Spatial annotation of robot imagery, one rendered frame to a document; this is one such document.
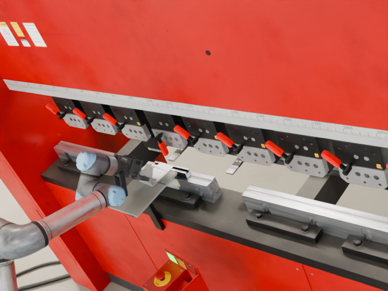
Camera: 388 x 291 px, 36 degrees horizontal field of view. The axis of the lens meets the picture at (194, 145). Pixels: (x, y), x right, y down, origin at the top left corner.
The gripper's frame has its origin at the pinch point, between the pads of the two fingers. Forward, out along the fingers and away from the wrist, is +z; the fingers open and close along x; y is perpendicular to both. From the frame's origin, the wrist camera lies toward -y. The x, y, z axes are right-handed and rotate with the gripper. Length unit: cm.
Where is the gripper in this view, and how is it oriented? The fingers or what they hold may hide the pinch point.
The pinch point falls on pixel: (148, 179)
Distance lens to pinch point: 248.0
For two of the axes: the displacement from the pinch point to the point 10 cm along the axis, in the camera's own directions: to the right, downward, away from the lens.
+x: -6.8, -2.1, 7.1
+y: 2.8, -9.6, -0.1
